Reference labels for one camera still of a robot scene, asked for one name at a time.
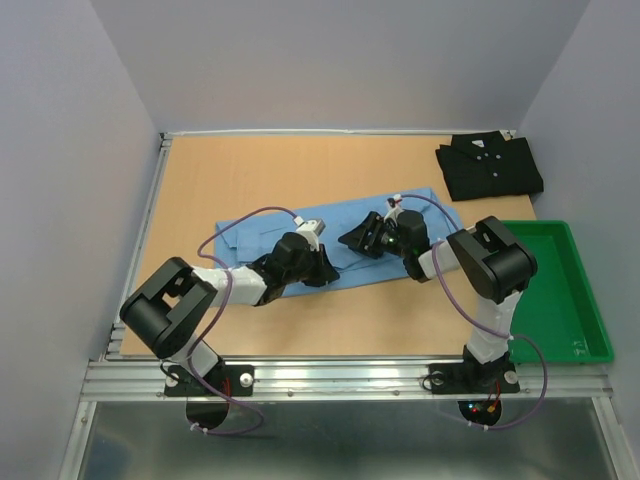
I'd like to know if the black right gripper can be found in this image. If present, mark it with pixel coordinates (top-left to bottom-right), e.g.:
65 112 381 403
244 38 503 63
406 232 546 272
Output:
336 210 409 258

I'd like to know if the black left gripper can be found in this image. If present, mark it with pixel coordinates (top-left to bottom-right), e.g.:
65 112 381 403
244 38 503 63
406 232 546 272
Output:
283 243 339 287

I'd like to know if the light blue long sleeve shirt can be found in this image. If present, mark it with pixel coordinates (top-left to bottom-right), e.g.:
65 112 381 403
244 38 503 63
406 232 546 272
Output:
213 188 463 297

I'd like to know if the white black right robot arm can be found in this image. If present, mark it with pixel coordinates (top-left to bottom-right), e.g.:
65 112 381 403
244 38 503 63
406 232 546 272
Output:
338 210 538 395

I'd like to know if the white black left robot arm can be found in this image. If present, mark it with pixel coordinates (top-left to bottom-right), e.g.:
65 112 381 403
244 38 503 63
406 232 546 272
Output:
119 232 340 394

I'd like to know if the folded black shirt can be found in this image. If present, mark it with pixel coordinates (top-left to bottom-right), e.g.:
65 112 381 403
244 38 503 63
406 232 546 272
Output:
436 131 544 201

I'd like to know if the green plastic tray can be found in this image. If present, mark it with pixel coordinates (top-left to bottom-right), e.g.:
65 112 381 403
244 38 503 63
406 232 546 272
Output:
505 220 614 364

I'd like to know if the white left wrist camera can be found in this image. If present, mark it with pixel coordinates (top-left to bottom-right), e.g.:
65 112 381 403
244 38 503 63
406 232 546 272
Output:
294 216 325 243

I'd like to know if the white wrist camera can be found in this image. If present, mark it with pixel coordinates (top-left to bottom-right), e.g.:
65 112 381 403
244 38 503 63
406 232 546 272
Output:
294 216 325 243
384 194 403 221

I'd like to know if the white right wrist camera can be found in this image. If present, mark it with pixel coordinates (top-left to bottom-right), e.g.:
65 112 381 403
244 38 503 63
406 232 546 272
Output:
384 194 403 221

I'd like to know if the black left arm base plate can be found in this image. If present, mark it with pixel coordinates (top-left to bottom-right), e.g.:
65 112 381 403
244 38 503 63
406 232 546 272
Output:
160 363 255 398

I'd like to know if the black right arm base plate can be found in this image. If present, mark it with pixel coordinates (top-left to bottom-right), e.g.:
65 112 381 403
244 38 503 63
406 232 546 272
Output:
425 362 521 395

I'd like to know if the aluminium table frame rail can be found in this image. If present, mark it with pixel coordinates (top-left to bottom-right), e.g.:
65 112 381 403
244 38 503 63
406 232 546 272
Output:
60 130 637 479

